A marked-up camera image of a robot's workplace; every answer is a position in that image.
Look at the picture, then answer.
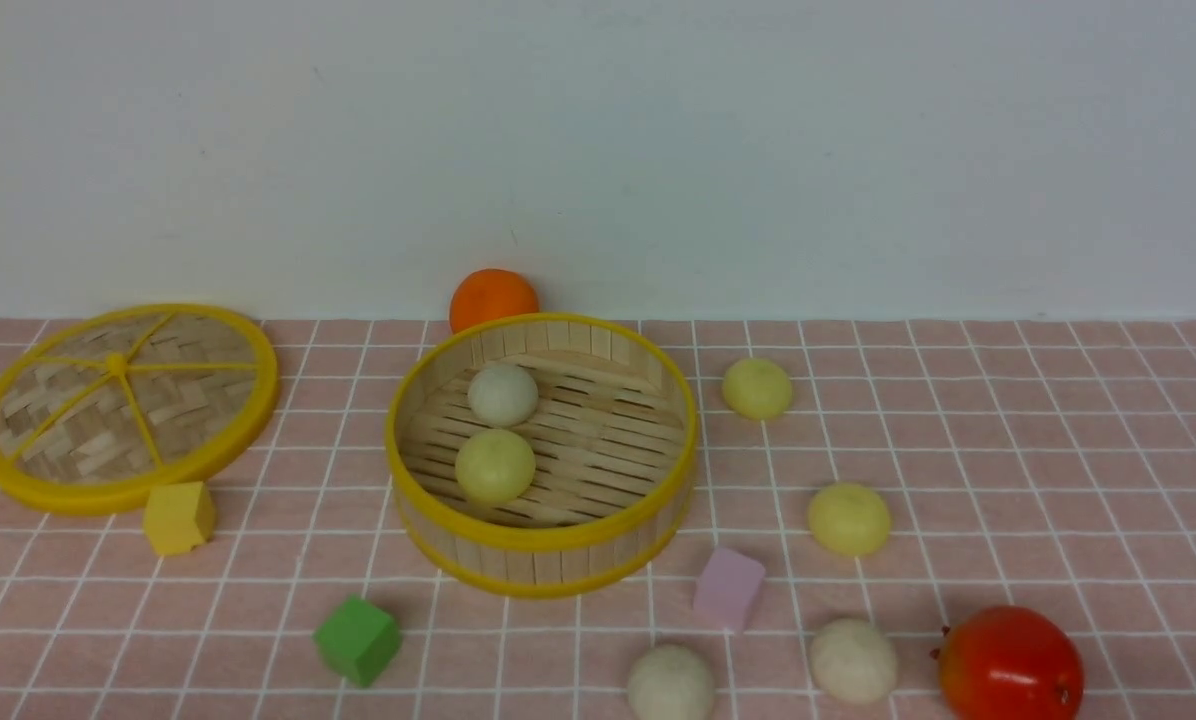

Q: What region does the white bun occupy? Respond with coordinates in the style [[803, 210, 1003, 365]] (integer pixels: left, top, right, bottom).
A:
[[626, 643, 716, 720], [808, 618, 899, 704], [466, 364, 539, 428]]

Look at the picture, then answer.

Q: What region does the yellow bun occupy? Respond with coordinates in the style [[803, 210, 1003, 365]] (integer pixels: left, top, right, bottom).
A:
[[454, 428, 537, 507], [807, 482, 892, 557], [721, 356, 794, 421]]

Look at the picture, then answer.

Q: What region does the yellow bamboo steamer tray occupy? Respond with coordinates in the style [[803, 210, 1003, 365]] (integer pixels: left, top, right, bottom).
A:
[[384, 313, 698, 598]]

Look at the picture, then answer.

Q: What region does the yellow bamboo steamer lid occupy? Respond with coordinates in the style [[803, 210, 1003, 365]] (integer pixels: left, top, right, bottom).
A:
[[0, 304, 281, 515]]

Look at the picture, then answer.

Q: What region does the orange fruit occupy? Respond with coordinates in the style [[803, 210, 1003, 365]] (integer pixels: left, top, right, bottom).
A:
[[449, 268, 541, 334]]

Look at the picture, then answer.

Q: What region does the pink cube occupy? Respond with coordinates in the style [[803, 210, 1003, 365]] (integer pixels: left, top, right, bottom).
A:
[[691, 547, 767, 633]]

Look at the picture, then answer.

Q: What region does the green cube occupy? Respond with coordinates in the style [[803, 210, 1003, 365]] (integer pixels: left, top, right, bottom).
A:
[[313, 594, 403, 688]]

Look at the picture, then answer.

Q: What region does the yellow cube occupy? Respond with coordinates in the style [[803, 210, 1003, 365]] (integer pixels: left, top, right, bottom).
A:
[[142, 480, 216, 557]]

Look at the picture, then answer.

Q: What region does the pink checkered tablecloth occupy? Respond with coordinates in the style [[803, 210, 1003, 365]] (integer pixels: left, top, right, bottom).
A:
[[0, 319, 1196, 719]]

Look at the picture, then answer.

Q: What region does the red tomato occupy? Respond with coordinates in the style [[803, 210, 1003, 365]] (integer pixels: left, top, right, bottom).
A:
[[930, 605, 1086, 719]]

